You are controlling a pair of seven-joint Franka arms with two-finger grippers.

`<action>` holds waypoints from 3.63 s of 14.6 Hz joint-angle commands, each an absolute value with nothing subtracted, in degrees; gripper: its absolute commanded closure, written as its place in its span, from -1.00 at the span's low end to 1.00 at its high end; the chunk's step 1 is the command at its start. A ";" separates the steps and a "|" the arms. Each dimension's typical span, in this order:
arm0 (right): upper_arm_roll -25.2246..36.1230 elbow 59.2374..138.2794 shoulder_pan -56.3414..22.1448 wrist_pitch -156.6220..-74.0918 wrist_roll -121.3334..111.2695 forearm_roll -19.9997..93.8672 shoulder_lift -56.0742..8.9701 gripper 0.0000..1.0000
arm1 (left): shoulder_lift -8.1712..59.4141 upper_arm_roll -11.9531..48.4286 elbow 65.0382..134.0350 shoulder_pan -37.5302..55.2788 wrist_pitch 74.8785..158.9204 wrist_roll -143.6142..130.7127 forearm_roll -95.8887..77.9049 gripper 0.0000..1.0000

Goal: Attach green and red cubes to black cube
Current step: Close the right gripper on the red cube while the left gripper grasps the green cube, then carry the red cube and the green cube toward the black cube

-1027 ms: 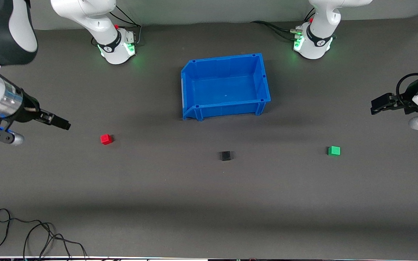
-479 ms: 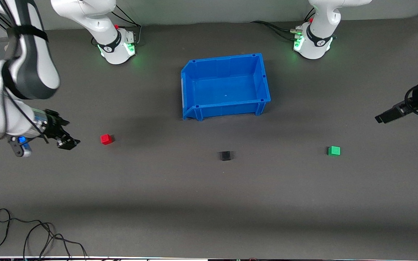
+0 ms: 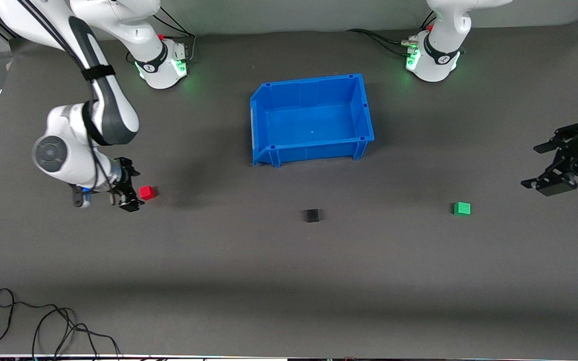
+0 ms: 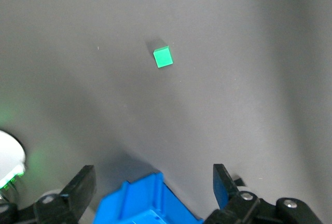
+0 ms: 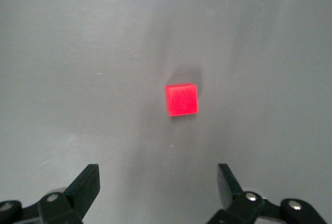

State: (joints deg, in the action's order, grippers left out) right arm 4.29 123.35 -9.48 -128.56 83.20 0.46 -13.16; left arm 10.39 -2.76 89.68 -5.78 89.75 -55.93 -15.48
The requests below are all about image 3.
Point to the small green cube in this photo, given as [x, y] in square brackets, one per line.
[461, 208]

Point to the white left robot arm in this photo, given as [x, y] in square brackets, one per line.
[441, 35]

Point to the small black cube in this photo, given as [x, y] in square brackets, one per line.
[312, 215]

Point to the dark grey table mat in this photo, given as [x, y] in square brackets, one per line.
[288, 281]

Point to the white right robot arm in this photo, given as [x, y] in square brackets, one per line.
[113, 20]

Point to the blue plastic storage bin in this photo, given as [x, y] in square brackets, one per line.
[314, 125]

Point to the small red cube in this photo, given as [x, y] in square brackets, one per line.
[147, 193]

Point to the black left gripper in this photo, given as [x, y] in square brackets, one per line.
[575, 152]

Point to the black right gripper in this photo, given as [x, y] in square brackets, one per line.
[124, 179]

